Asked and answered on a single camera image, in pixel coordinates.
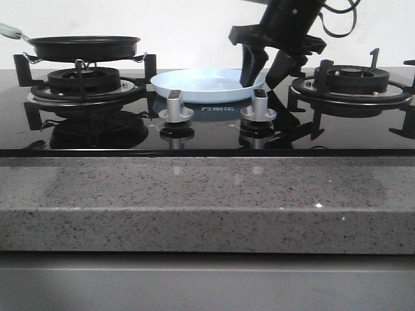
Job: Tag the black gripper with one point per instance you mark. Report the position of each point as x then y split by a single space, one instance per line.
285 25

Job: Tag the light blue plate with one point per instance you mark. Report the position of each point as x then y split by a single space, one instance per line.
205 86

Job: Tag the black frying pan green handle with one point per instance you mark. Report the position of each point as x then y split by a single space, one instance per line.
70 48

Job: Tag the silver stove knob far side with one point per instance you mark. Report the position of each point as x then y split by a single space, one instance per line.
258 110

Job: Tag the black gas burner without pan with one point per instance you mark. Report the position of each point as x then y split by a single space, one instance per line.
352 91

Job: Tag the silver stove knob near pan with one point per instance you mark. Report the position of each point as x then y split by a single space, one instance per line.
175 112

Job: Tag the black gas burner under pan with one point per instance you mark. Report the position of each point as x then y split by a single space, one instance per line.
84 86

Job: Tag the black glass stove top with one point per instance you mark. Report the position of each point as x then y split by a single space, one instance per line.
301 129

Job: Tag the grey cabinet front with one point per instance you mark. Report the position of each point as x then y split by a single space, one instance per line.
132 281

